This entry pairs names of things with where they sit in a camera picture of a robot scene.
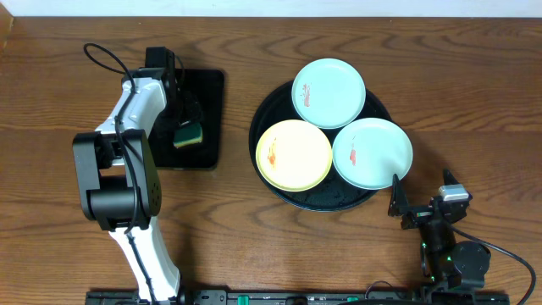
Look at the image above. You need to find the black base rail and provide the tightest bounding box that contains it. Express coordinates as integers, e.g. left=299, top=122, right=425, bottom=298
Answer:
left=84, top=288, right=512, bottom=305

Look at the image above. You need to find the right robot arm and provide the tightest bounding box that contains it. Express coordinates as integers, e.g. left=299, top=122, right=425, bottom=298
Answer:
left=388, top=169, right=491, bottom=304

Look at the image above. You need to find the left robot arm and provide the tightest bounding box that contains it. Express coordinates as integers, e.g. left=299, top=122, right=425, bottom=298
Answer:
left=72, top=47, right=193, bottom=304

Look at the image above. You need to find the green yellow sponge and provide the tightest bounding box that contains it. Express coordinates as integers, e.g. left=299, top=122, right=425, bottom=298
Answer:
left=173, top=123, right=203, bottom=148

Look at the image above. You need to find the round black tray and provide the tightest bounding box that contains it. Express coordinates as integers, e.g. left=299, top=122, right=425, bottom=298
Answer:
left=249, top=80, right=377, bottom=212

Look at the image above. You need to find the light blue plate right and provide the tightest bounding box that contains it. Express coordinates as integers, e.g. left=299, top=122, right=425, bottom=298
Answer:
left=332, top=118, right=413, bottom=190

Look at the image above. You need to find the light blue plate top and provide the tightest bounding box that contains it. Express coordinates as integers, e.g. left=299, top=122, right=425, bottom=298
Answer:
left=291, top=58, right=366, bottom=130

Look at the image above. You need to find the black rectangular tray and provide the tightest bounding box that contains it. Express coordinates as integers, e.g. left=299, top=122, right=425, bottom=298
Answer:
left=149, top=69, right=225, bottom=169

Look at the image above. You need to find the light blue plate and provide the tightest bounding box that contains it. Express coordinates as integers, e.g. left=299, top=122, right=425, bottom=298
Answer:
left=332, top=118, right=413, bottom=190
left=291, top=58, right=366, bottom=130

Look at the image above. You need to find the yellow plate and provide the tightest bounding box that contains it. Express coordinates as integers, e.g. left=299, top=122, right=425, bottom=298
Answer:
left=255, top=119, right=333, bottom=192

